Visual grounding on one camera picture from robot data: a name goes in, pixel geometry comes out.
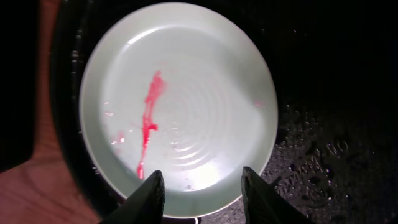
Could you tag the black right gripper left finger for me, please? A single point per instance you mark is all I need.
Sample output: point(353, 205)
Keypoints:
point(144, 206)

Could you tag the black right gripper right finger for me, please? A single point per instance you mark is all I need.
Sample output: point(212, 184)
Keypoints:
point(264, 205)

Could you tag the light green plate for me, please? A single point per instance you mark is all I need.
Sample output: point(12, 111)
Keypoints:
point(178, 88)

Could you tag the round black tray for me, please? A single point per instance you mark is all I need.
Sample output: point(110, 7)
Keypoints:
point(334, 65)

